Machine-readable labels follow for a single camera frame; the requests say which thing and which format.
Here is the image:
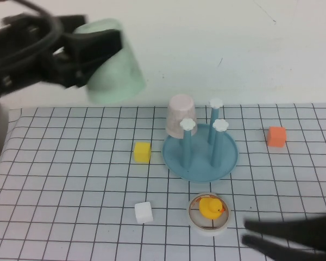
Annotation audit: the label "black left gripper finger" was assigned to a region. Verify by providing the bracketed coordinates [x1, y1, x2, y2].
[61, 29, 123, 89]
[1, 15, 87, 30]

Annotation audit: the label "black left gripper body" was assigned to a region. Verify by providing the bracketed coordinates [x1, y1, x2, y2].
[0, 24, 80, 102]

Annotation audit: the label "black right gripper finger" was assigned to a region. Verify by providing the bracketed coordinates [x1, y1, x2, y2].
[241, 235, 326, 261]
[244, 211, 326, 245]

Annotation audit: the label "green plastic cup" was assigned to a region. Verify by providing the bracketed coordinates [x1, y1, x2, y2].
[72, 18, 148, 105]

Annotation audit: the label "pink speckled cup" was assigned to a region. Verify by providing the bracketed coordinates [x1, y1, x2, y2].
[165, 94, 198, 139]

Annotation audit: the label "blue cup stand white caps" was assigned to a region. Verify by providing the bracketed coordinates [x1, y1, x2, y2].
[162, 98, 239, 183]

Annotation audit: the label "yellow rubber duck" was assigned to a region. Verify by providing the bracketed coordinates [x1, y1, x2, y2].
[198, 197, 225, 220]

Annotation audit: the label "orange foam cube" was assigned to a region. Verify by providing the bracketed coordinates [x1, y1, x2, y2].
[266, 126, 287, 148]

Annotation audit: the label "white tape roll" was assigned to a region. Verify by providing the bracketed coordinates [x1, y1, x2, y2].
[186, 191, 231, 237]

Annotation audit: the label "yellow foam cube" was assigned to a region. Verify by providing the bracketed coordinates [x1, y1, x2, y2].
[134, 141, 152, 164]

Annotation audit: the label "white black grid tablecloth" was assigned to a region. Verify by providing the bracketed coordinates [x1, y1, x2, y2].
[0, 102, 326, 261]

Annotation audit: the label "white foam cube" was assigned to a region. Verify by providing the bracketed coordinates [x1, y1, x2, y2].
[134, 201, 154, 225]

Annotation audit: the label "black camera cable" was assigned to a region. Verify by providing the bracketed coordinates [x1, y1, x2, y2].
[0, 0, 65, 74]

